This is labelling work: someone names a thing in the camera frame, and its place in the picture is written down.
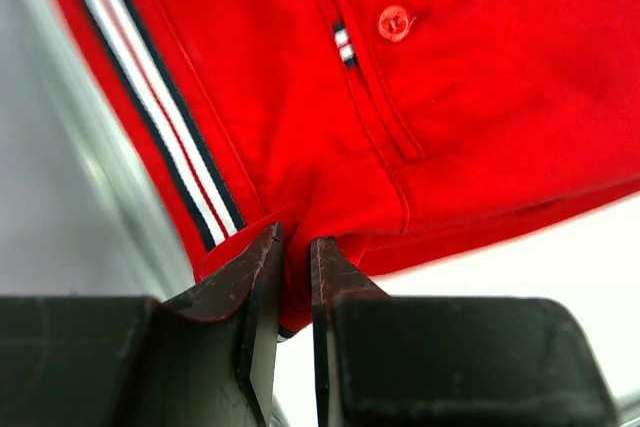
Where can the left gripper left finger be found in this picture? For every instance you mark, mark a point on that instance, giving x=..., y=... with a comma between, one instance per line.
x=203, y=358

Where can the red trousers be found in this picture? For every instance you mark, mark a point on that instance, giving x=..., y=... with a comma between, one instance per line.
x=408, y=130

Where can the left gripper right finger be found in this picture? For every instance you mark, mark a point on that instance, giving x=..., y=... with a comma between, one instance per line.
x=383, y=360

